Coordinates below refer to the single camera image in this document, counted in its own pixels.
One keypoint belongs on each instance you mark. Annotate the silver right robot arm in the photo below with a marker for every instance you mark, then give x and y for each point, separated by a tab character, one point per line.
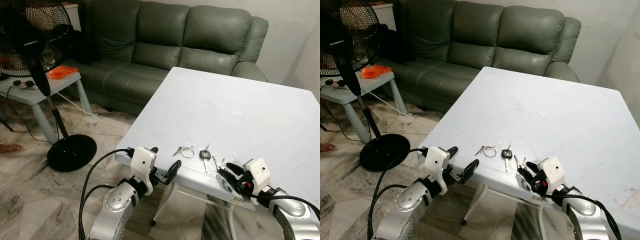
585	220
295	220

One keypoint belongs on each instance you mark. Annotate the green leather sofa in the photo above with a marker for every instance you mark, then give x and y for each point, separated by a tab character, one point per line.
150	30
460	30

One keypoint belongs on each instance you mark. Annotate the white cabinet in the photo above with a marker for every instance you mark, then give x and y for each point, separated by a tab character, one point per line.
384	12
73	15

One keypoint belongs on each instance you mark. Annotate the white power strip black plugs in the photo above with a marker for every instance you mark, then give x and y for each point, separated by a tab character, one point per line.
20	83
332	82

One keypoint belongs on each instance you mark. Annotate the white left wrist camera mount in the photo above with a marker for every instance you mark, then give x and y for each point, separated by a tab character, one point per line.
436	161
142	162

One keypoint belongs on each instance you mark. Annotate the black standing fan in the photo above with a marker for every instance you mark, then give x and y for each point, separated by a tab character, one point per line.
72	152
385	152

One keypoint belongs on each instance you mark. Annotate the black car key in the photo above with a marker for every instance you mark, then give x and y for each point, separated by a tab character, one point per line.
204	155
507	154

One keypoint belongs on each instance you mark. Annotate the person's bare foot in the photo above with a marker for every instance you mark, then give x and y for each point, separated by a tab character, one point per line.
326	147
9	148

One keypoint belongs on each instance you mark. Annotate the small grey side table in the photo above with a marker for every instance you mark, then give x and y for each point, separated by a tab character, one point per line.
341	94
31	95

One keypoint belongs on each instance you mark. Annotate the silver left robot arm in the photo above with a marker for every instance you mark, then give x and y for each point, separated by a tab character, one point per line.
407	205
117	205

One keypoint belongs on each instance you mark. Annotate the round white table cap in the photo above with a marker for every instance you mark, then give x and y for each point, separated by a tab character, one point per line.
238	114
543	113

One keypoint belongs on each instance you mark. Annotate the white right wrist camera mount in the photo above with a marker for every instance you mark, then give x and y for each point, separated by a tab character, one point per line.
552	171
257	172

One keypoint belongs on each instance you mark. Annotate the orange plastic bag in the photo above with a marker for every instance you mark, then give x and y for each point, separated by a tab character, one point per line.
62	73
376	72

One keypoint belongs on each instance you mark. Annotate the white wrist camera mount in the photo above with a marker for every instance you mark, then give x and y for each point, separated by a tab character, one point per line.
436	161
257	172
552	171
142	162

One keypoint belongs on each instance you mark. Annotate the small silver key bunch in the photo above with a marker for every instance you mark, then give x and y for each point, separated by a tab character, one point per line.
217	163
520	162

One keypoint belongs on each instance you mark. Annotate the white plastic table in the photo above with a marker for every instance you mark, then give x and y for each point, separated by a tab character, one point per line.
550	130
225	130

